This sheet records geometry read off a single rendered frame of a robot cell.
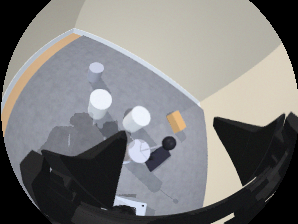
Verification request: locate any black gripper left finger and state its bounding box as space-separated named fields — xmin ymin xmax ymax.
xmin=41 ymin=131 xmax=128 ymax=210

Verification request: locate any glass french press with black knob plunger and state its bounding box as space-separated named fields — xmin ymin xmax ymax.
xmin=124 ymin=136 xmax=177 ymax=164

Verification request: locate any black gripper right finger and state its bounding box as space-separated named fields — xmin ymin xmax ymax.
xmin=213 ymin=113 xmax=285 ymax=186

